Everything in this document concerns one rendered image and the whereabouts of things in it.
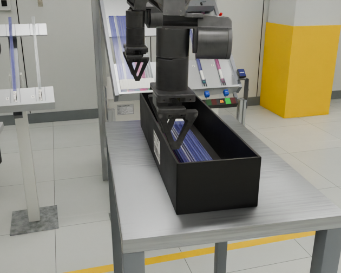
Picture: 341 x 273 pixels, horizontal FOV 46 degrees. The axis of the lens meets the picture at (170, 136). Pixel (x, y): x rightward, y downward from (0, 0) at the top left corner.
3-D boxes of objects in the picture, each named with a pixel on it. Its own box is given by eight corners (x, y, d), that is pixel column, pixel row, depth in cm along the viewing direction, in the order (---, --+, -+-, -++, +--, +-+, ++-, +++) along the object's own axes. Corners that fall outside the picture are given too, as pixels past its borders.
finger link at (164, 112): (187, 138, 76) (189, 90, 73) (196, 153, 69) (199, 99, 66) (151, 140, 74) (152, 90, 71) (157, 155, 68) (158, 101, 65)
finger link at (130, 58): (145, 77, 128) (146, 47, 125) (149, 82, 122) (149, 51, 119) (124, 77, 127) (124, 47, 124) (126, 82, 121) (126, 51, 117)
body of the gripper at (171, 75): (183, 91, 77) (184, 52, 75) (195, 104, 68) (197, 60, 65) (149, 91, 76) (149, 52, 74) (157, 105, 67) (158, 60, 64)
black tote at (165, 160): (140, 125, 133) (139, 92, 129) (191, 122, 136) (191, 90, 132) (176, 215, 80) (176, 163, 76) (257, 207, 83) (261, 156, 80)
